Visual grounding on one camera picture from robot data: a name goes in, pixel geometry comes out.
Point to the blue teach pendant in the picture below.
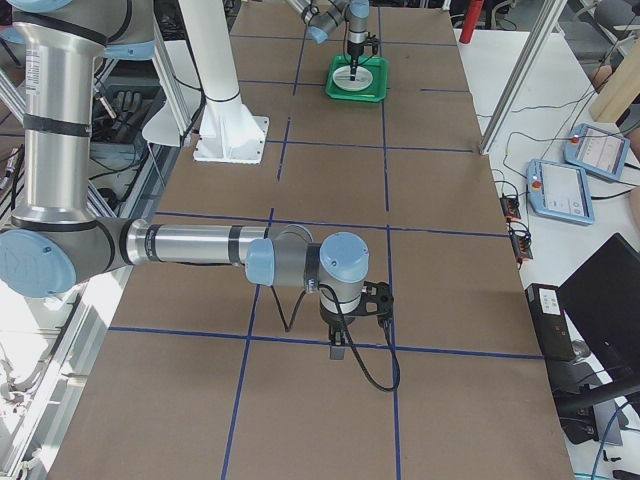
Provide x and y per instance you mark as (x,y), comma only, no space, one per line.
(598,152)
(559,191)

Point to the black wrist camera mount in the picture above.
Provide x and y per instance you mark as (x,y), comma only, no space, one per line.
(377,300)

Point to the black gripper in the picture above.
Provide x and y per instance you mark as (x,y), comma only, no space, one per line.
(332,318)

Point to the blue teach pendant near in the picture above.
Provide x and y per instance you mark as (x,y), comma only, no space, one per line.
(559,191)

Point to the red cylinder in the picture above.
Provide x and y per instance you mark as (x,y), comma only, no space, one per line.
(471,18)

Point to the black desktop box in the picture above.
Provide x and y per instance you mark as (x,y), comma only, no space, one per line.
(549,322)

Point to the orange black connector board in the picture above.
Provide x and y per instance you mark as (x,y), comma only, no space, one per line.
(510,207)

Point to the black monitor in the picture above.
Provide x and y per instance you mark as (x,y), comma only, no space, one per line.
(602,300)

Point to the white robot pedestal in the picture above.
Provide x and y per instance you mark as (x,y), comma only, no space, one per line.
(229,132)

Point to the aluminium frame post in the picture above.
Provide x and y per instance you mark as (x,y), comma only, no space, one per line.
(535,42)

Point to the green plastic tray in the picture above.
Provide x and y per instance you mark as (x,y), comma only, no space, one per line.
(376,92)

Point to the white round plate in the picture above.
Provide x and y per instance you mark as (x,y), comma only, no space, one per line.
(344,79)

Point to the blue teach pendant far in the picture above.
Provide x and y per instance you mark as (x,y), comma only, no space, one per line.
(598,152)

